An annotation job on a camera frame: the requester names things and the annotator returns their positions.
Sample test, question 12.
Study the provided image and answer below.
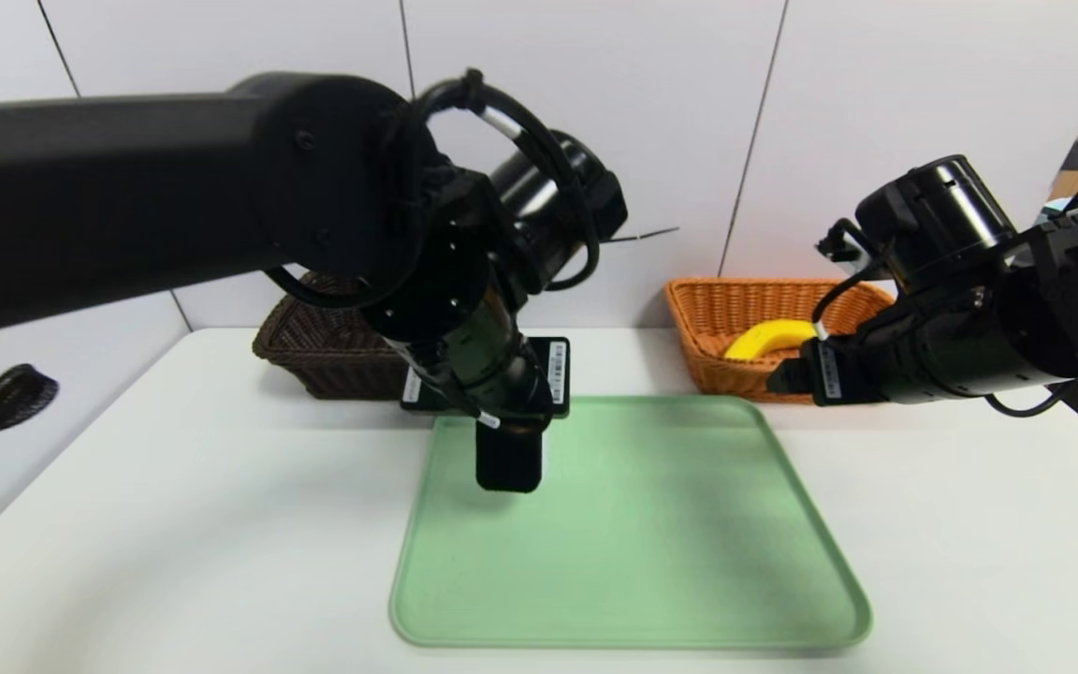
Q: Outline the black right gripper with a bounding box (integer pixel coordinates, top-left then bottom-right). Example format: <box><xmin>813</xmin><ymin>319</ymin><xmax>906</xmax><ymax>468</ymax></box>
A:
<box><xmin>765</xmin><ymin>333</ymin><xmax>896</xmax><ymax>406</ymax></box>

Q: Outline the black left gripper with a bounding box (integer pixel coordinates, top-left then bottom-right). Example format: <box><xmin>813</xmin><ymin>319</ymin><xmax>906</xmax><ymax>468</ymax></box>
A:
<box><xmin>401</xmin><ymin>287</ymin><xmax>571</xmax><ymax>493</ymax></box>

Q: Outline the black and white board eraser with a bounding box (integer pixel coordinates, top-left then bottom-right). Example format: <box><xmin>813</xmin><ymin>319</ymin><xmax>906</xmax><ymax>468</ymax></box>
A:
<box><xmin>475</xmin><ymin>423</ymin><xmax>544</xmax><ymax>494</ymax></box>

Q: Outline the yellow banana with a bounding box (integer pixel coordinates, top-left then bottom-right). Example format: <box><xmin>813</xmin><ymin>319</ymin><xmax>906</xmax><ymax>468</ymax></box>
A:
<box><xmin>724</xmin><ymin>319</ymin><xmax>821</xmax><ymax>362</ymax></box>

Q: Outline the orange wicker basket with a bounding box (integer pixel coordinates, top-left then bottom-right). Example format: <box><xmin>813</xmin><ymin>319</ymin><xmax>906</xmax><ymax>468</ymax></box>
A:
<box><xmin>664</xmin><ymin>277</ymin><xmax>897</xmax><ymax>404</ymax></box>

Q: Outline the dark brown wicker basket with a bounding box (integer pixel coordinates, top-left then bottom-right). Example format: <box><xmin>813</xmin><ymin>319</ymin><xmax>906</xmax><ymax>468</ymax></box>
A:
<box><xmin>253</xmin><ymin>270</ymin><xmax>411</xmax><ymax>402</ymax></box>

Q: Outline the light green plastic tray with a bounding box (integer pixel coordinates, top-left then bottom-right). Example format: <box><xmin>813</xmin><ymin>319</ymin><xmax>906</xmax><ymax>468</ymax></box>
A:
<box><xmin>389</xmin><ymin>394</ymin><xmax>874</xmax><ymax>650</ymax></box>

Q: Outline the black zip tie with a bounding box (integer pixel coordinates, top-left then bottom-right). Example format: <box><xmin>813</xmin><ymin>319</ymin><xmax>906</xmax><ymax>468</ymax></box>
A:
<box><xmin>595</xmin><ymin>227</ymin><xmax>680</xmax><ymax>246</ymax></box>

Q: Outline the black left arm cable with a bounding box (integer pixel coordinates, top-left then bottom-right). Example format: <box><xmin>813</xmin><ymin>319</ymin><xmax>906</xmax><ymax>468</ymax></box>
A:
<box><xmin>403</xmin><ymin>342</ymin><xmax>503</xmax><ymax>431</ymax></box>

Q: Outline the black right camera cable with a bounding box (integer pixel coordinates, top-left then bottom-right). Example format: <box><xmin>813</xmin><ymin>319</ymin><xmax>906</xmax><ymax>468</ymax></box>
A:
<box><xmin>810</xmin><ymin>217</ymin><xmax>879</xmax><ymax>344</ymax></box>

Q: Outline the black camera cable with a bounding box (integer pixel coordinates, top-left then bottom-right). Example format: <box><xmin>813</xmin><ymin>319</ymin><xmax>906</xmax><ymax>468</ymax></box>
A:
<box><xmin>413</xmin><ymin>67</ymin><xmax>604</xmax><ymax>293</ymax></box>
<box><xmin>810</xmin><ymin>217</ymin><xmax>879</xmax><ymax>344</ymax></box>

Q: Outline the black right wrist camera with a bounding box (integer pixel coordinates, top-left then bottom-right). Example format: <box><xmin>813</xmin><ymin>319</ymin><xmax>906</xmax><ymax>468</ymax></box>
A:
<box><xmin>854</xmin><ymin>154</ymin><xmax>1019</xmax><ymax>293</ymax></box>

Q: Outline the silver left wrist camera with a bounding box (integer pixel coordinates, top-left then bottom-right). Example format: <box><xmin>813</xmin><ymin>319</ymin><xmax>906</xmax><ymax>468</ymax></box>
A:
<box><xmin>522</xmin><ymin>176</ymin><xmax>566</xmax><ymax>222</ymax></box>

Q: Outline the black left camera cable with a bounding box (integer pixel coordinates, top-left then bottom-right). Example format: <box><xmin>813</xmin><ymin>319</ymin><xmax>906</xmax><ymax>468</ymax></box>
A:
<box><xmin>413</xmin><ymin>67</ymin><xmax>604</xmax><ymax>293</ymax></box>

